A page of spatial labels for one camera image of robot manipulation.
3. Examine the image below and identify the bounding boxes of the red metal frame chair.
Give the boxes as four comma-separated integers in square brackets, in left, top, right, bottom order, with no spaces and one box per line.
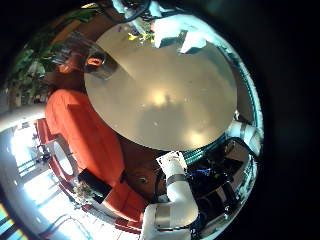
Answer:
[35,118,83,194]

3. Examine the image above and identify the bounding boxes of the black rectangular pad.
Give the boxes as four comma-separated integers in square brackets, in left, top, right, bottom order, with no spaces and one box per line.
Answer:
[77,167,113,205]

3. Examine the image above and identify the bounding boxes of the green leafy plants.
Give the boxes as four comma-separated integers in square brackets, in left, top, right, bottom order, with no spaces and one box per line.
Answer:
[8,9,73,104]

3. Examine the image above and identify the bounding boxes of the orange sofa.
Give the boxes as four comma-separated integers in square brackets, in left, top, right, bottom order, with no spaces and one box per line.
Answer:
[44,88,150,234]

